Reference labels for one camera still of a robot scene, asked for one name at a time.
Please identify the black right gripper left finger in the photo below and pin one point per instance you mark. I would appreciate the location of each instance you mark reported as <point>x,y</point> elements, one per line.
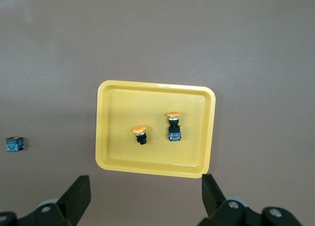
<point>73,201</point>

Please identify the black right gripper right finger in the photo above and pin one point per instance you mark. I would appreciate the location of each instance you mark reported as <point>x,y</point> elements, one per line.
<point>214,203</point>

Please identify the yellow mushroom push button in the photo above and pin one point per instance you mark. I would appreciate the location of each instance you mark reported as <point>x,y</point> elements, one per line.
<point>139,130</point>
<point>174,135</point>

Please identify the yellow plastic tray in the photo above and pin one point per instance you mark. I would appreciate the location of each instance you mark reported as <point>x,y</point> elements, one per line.
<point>123,157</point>

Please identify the blue switch contact block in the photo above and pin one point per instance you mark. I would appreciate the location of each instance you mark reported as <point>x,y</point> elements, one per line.
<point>14,144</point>

